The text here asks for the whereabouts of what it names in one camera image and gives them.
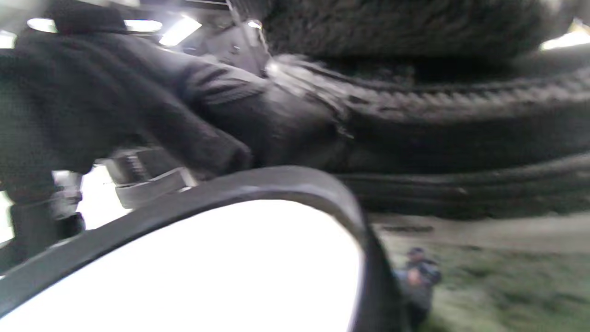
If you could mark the round leather care cream jar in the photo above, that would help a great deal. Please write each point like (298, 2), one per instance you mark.
(207, 258)

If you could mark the person's left hand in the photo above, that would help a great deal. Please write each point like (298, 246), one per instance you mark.
(92, 101)

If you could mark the red and grey polishing mitt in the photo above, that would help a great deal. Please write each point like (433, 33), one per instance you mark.
(415, 23)

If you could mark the printed newspaper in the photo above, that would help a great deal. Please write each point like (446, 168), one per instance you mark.
(507, 276)

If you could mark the black leather loafer shoe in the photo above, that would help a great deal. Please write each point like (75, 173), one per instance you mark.
(438, 138)

